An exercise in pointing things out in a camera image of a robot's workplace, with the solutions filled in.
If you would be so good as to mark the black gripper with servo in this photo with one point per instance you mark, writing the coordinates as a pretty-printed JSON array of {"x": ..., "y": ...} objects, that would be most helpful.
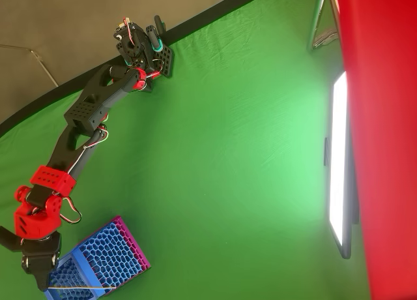
[{"x": 42, "y": 250}]

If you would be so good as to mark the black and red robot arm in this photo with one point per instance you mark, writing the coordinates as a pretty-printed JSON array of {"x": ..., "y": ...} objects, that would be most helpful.
[{"x": 81, "y": 111}]

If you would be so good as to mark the black perforated arm base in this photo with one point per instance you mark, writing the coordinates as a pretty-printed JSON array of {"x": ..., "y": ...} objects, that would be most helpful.
[{"x": 166, "y": 57}]

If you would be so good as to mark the blue and pink mesh box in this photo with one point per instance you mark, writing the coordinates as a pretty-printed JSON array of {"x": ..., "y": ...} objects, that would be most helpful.
[{"x": 110, "y": 251}]

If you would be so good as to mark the green cloth with black edge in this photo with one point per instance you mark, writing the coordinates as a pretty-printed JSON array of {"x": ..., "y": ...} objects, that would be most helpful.
[{"x": 244, "y": 117}]

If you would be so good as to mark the black flat LED light panel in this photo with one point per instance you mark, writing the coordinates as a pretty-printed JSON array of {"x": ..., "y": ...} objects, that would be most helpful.
[{"x": 339, "y": 156}]

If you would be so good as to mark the large red blurred surface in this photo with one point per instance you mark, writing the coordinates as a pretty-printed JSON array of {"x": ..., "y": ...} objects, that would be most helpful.
[{"x": 391, "y": 150}]

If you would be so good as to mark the chrome tube stand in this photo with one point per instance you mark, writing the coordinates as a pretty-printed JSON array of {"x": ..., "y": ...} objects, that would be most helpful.
[{"x": 314, "y": 19}]

